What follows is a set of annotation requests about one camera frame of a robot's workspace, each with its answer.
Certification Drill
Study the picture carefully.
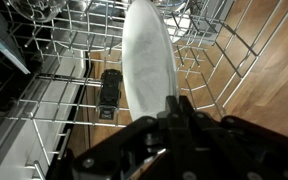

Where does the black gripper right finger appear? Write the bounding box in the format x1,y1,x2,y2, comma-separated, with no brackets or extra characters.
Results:
177,96,288,180

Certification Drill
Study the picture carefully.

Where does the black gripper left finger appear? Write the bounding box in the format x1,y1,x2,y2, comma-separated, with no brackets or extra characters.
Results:
72,96,194,180

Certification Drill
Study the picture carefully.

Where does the white top plate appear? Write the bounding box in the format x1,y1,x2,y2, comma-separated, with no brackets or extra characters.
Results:
122,0,179,121

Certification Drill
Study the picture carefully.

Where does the dishwasher wire rack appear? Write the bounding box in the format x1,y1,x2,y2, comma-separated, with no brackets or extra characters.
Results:
0,0,288,180

